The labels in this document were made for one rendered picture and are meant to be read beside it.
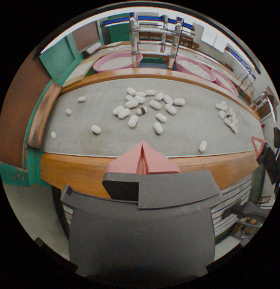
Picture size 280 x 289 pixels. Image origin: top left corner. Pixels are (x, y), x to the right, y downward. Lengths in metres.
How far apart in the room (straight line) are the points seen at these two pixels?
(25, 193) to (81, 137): 1.26
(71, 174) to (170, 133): 0.30
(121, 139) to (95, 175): 0.12
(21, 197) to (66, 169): 1.21
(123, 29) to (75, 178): 2.97
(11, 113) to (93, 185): 0.43
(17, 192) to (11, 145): 0.99
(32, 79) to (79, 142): 0.41
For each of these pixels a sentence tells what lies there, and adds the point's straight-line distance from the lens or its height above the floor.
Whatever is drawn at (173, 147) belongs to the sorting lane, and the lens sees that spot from 0.26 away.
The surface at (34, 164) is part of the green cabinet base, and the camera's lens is 0.47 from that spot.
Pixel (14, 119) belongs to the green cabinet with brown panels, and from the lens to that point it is 0.45.
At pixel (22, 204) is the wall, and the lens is 1.46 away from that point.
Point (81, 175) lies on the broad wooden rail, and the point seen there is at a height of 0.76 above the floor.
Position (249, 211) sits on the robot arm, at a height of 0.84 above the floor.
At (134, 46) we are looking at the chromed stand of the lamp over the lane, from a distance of 0.40.
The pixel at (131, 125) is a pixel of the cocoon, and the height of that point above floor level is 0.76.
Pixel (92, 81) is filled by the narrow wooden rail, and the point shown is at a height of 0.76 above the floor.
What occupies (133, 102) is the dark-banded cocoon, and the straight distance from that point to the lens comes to 0.28.
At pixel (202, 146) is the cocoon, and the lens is 0.28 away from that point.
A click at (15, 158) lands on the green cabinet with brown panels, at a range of 0.45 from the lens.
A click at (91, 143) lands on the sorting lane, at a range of 0.28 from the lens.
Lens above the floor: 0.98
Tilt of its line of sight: 76 degrees down
